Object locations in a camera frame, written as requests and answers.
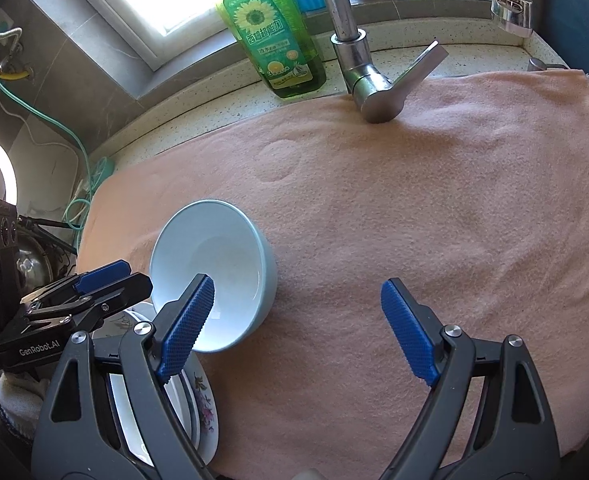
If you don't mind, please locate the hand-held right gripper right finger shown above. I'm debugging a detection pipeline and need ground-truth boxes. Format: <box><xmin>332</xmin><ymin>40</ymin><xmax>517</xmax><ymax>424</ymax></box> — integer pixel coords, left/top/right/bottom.
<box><xmin>379</xmin><ymin>277</ymin><xmax>561</xmax><ymax>480</ymax></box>

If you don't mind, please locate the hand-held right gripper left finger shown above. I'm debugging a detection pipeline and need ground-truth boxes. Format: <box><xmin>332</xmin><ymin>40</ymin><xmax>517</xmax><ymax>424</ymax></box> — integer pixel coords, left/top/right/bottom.
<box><xmin>31</xmin><ymin>273</ymin><xmax>216</xmax><ymax>480</ymax></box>

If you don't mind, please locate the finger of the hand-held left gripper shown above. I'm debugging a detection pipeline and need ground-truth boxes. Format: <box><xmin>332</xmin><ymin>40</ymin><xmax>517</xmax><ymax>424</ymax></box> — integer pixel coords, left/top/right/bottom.
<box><xmin>82</xmin><ymin>272</ymin><xmax>154</xmax><ymax>335</ymax></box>
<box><xmin>72</xmin><ymin>259</ymin><xmax>132</xmax><ymax>297</ymax></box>

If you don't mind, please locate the white bowl with teal outside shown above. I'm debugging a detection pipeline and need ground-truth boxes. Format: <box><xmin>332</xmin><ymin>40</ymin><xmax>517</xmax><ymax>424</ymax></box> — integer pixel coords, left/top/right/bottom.
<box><xmin>149</xmin><ymin>199</ymin><xmax>279</xmax><ymax>355</ymax></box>

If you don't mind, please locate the large floral plate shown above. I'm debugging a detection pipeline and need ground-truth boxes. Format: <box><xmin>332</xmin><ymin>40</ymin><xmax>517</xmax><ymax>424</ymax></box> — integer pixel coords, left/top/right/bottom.
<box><xmin>172</xmin><ymin>352</ymin><xmax>221</xmax><ymax>468</ymax></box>

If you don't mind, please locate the person's left hand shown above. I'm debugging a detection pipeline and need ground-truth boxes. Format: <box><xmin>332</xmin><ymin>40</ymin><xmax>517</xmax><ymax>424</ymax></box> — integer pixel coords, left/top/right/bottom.
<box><xmin>0</xmin><ymin>371</ymin><xmax>51</xmax><ymax>418</ymax></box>

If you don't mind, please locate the steel pot lid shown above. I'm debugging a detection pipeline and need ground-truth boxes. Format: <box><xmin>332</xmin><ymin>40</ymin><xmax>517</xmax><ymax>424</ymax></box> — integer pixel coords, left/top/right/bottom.
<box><xmin>16</xmin><ymin>244</ymin><xmax>51</xmax><ymax>292</ymax></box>

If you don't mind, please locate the pink towel cloth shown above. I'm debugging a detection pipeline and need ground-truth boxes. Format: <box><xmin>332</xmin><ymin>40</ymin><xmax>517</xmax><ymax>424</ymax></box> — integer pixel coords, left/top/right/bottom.
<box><xmin>74</xmin><ymin>67</ymin><xmax>589</xmax><ymax>480</ymax></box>

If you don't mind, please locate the metal flexible pipe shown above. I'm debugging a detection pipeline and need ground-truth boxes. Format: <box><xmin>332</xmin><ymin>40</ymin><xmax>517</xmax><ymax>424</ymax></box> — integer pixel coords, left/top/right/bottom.
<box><xmin>0</xmin><ymin>21</ymin><xmax>24</xmax><ymax>57</ymax></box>

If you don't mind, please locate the chrome kitchen faucet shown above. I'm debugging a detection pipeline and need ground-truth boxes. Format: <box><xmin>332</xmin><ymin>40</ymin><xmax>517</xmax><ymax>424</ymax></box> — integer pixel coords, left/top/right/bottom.
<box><xmin>307</xmin><ymin>0</ymin><xmax>450</xmax><ymax>125</ymax></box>

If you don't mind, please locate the green dish soap bottle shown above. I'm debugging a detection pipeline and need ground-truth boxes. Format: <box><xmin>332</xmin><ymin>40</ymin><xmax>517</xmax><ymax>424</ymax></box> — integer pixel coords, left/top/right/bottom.
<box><xmin>216</xmin><ymin>0</ymin><xmax>328</xmax><ymax>101</ymax></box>

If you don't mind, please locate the white cable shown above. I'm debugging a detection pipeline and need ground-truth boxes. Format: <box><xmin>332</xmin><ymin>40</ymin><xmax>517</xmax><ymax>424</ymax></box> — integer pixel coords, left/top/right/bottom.
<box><xmin>0</xmin><ymin>104</ymin><xmax>84</xmax><ymax>196</ymax></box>

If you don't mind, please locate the green hose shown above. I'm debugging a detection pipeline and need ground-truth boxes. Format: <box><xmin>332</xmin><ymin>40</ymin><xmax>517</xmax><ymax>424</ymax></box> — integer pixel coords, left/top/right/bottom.
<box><xmin>0</xmin><ymin>55</ymin><xmax>116</xmax><ymax>235</ymax></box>

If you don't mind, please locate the window frame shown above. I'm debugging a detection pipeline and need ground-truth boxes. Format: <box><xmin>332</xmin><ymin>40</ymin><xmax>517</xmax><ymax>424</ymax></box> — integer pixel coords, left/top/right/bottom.
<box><xmin>12</xmin><ymin>0</ymin><xmax>493</xmax><ymax>103</ymax></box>

